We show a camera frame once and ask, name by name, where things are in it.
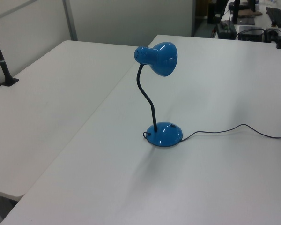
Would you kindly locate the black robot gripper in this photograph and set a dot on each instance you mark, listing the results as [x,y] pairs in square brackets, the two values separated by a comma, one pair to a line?
[220,7]

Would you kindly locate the blue gooseneck desk lamp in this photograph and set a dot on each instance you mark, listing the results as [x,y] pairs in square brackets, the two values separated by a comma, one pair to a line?
[165,136]

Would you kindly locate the dark green equipment box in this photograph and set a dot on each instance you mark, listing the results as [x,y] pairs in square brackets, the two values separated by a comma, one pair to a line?
[227,30]

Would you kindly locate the black monitor stand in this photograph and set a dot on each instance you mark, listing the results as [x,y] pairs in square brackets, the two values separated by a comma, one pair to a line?
[238,20]

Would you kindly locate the brown cloth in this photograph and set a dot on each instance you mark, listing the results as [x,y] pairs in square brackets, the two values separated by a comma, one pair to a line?
[249,12]

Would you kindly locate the black rectangular electronics box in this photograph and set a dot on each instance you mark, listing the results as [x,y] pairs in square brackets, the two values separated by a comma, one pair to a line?
[251,34]

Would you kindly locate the black round device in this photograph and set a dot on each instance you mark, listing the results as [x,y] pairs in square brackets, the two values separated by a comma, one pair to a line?
[271,34]

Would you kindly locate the black keyboard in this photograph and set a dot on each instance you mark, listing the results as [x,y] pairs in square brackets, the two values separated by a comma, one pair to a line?
[276,15]

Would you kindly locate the black camera pole with clamp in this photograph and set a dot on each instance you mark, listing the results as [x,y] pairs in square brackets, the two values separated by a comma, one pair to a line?
[2,63]

